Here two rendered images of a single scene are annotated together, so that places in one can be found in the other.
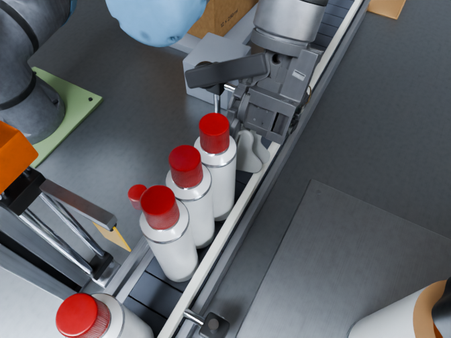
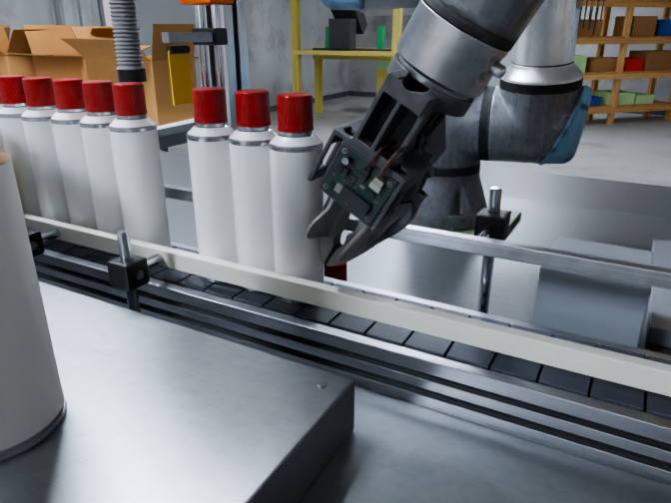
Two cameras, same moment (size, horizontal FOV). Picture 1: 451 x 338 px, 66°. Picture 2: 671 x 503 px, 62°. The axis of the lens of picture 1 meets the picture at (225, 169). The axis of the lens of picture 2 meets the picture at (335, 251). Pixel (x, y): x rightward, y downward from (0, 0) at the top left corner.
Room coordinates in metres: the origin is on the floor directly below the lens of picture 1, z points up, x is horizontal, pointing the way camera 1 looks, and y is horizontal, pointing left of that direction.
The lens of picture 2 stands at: (0.27, -0.52, 1.14)
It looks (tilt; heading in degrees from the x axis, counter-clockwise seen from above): 22 degrees down; 90
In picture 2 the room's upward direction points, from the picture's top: straight up
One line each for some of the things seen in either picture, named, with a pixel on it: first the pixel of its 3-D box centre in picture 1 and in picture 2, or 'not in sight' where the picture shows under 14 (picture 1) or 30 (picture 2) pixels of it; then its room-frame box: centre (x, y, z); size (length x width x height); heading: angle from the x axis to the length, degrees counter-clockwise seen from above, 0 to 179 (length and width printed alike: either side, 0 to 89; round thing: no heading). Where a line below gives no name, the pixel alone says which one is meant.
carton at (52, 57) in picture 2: not in sight; (87, 69); (-0.85, 2.14, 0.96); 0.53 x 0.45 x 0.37; 62
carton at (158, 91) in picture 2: not in sight; (142, 72); (-0.53, 1.91, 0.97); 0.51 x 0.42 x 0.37; 66
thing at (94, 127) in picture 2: not in sight; (110, 169); (0.00, 0.14, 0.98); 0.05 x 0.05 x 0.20
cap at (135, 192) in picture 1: (139, 196); (334, 270); (0.27, 0.15, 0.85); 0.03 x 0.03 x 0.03
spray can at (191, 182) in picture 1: (192, 202); (257, 193); (0.19, 0.04, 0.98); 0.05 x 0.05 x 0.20
